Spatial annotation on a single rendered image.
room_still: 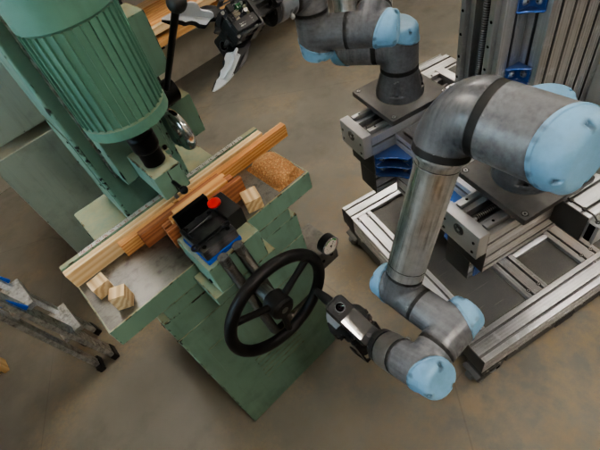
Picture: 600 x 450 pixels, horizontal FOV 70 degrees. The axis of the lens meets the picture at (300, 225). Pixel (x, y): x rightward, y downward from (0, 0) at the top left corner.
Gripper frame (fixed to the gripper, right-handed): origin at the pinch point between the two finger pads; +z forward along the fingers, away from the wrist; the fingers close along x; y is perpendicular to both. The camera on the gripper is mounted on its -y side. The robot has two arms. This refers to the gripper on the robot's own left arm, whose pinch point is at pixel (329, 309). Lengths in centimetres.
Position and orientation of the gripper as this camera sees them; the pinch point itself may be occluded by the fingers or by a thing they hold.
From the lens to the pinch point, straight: 106.1
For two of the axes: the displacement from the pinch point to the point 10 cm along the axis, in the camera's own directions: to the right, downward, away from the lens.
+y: 5.4, 7.4, 4.0
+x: 7.1, -6.6, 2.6
